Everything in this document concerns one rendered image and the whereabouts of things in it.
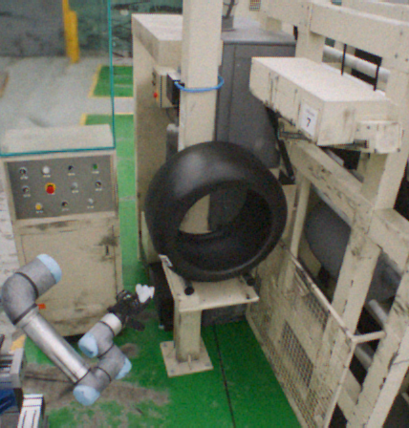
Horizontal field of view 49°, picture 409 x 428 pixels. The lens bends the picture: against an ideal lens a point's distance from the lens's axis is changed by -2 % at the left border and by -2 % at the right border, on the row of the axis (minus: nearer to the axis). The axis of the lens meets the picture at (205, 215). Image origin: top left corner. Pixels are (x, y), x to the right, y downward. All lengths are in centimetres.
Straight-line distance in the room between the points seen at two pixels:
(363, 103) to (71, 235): 162
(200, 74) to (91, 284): 137
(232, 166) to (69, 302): 144
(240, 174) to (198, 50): 53
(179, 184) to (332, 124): 59
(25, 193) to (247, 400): 163
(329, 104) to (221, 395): 181
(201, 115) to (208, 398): 156
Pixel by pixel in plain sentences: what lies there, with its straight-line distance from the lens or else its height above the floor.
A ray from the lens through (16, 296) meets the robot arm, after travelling 154.
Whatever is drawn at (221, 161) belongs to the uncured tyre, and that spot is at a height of 146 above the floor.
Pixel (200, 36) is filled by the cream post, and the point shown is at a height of 186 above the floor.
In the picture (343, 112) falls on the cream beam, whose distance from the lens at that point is 147.
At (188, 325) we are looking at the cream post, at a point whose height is 33.
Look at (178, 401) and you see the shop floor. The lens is 267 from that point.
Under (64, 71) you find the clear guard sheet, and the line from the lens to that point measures 217.
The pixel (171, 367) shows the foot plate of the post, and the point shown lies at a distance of 281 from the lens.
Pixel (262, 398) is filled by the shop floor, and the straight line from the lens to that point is 273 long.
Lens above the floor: 215
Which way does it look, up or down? 31 degrees down
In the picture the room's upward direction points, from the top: 4 degrees clockwise
